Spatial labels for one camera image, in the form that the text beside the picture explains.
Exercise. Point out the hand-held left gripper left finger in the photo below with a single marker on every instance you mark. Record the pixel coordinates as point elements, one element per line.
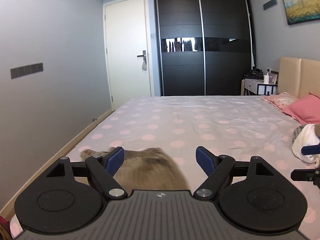
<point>115,160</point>

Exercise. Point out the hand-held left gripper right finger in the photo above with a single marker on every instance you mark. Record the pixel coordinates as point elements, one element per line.
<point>203,160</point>

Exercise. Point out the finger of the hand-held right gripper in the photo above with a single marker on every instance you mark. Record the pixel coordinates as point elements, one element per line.
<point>310,149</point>
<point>305,175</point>

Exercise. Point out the white garment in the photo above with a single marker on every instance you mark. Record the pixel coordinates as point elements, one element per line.
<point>306,140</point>

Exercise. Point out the olive striped pants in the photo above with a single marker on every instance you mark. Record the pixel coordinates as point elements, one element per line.
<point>147,170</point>

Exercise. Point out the grey garment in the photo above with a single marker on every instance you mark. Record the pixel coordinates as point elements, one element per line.
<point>298,131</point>

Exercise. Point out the bed with pink dotted sheet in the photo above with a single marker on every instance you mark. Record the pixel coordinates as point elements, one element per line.
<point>187,120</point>

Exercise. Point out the light pink printed pillow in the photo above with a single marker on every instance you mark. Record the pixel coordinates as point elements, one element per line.
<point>281,100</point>

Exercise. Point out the beige padded headboard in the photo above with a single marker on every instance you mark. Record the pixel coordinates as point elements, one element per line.
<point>297,76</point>

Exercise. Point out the white bedside table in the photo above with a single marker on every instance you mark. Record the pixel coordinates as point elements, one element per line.
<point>257,87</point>

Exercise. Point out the white paper roll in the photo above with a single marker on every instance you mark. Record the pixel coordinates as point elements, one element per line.
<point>266,78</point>

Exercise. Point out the black bag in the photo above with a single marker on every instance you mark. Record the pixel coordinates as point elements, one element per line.
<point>253,73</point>

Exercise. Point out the white room door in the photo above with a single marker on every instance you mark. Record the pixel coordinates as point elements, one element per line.
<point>125,55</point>

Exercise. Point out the dark sliding door wardrobe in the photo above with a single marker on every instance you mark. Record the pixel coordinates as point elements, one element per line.
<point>200,42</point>

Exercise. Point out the framed landscape painting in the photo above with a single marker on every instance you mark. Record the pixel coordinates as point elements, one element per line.
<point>302,5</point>

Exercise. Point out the small photo frame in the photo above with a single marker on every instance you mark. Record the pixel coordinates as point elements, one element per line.
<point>273,78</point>

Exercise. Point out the grey wall switch panel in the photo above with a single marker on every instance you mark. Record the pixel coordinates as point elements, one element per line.
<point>26,70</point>

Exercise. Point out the dark wall lamp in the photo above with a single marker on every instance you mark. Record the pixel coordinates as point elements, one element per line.
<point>270,4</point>

